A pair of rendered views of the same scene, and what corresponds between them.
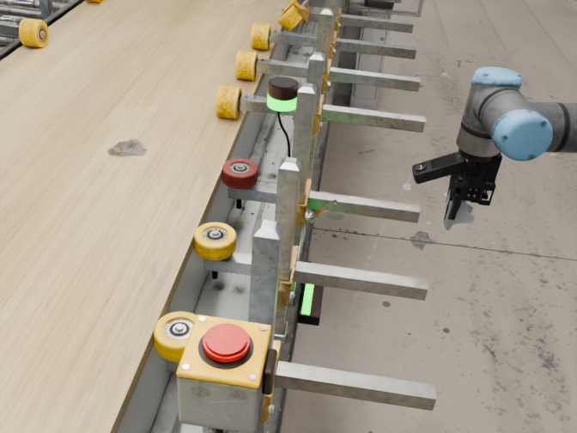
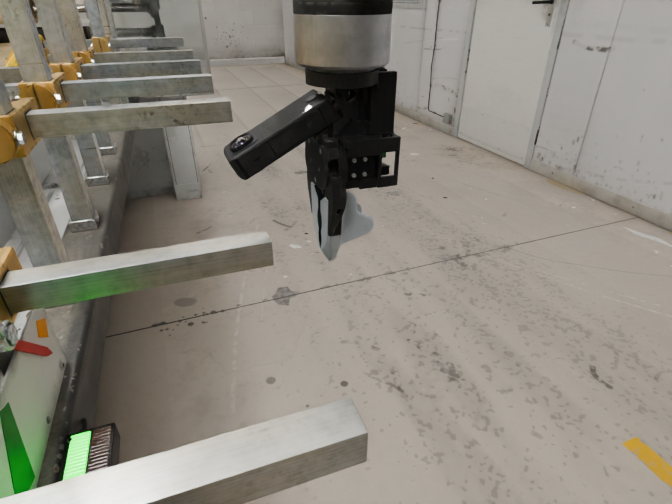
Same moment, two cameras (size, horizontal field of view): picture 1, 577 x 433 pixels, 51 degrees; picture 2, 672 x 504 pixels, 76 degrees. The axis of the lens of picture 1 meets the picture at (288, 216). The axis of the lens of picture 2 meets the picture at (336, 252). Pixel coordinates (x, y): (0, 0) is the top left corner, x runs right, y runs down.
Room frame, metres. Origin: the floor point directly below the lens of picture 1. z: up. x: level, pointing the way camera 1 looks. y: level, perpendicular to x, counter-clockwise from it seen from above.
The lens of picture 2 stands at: (0.72, -0.19, 1.09)
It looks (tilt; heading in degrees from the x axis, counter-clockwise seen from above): 30 degrees down; 336
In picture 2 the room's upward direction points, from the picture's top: straight up
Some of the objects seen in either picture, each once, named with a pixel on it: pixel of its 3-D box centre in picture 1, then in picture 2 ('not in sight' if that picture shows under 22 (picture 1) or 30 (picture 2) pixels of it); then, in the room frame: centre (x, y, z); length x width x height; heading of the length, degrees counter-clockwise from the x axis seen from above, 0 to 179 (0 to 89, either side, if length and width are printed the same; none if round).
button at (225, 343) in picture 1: (226, 344); not in sight; (0.36, 0.04, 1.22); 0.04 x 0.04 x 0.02
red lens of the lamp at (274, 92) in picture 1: (282, 88); not in sight; (1.12, 0.03, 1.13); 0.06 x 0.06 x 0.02
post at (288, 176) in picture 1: (281, 270); not in sight; (0.87, 0.01, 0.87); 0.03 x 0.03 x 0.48; 86
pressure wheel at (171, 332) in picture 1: (180, 350); not in sight; (0.67, 0.16, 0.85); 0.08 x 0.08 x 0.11
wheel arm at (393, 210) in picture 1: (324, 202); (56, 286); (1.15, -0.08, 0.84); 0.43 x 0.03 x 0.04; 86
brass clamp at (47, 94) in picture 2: (319, 75); (46, 93); (1.64, -0.05, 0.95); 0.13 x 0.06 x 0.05; 176
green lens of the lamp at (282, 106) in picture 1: (282, 100); not in sight; (1.12, 0.03, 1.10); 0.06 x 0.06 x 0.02
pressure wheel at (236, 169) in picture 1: (239, 186); not in sight; (1.17, 0.12, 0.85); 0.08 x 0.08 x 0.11
